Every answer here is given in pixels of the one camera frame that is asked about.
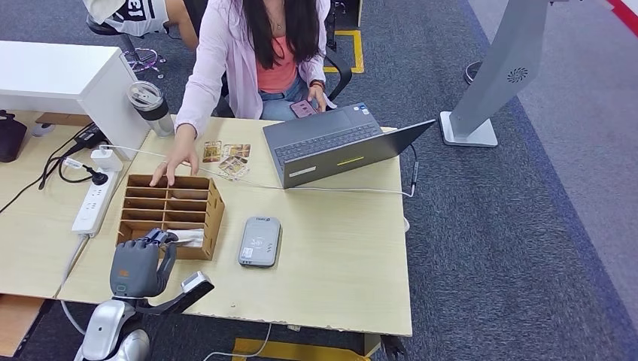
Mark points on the stool with purple wheel base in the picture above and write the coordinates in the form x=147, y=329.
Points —
x=99, y=27

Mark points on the pink phone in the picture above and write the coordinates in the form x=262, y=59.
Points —
x=301, y=109

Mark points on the grey pillar stand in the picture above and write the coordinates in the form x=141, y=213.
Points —
x=498, y=70

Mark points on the black equipment stand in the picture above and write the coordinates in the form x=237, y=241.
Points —
x=346, y=15

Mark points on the white cabinet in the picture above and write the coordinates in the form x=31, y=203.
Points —
x=50, y=74

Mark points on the person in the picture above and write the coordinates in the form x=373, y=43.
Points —
x=224, y=65
x=139, y=15

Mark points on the white charger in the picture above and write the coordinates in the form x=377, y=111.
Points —
x=107, y=159

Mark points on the cardboard organizer box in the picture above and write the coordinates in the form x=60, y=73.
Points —
x=214, y=219

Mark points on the grey card reader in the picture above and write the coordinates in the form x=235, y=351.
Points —
x=260, y=241

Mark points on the small white object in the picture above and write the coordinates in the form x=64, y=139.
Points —
x=44, y=129

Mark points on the clear tumbler with black band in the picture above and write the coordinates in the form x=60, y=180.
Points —
x=154, y=112

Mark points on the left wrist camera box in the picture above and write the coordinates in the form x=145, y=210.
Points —
x=189, y=291

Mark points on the white power strip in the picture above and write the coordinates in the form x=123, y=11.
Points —
x=94, y=207

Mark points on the grey laptop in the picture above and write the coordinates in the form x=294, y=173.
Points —
x=324, y=147

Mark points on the black bag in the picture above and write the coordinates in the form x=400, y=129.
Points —
x=10, y=139

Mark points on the brown landscape picture card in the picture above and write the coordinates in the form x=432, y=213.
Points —
x=237, y=150

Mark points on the black power adapter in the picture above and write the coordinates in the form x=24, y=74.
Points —
x=90, y=137

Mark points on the person's left hand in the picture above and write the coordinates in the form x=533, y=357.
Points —
x=317, y=95

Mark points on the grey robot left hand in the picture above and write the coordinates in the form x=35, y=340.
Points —
x=137, y=269

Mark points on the round black base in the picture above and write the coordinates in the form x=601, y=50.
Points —
x=468, y=74

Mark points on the white key card stack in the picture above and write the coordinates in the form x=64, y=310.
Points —
x=192, y=234

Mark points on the person's right hand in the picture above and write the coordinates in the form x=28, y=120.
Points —
x=177, y=159

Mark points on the black plug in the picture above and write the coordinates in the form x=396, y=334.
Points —
x=101, y=178

